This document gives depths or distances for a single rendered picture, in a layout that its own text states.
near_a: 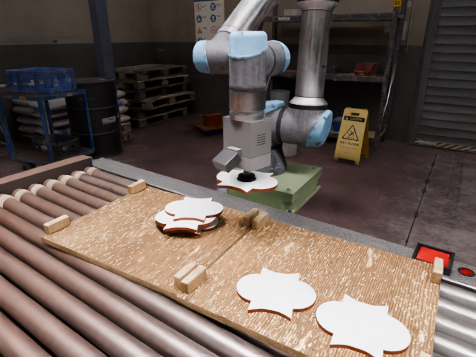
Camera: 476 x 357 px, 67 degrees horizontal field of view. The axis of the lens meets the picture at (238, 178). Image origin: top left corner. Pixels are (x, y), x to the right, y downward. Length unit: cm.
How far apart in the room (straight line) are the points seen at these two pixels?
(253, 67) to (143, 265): 45
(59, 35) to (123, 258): 548
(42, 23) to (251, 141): 544
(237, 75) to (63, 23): 556
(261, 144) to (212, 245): 26
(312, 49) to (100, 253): 76
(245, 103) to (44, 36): 541
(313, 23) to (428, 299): 74
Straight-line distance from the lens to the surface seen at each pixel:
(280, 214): 100
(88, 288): 78
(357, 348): 62
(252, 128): 72
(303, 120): 109
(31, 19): 595
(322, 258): 80
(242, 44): 71
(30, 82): 399
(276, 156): 118
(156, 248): 83
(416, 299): 75
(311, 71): 109
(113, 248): 85
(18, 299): 81
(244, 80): 71
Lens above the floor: 138
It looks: 22 degrees down
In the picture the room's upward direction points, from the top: straight up
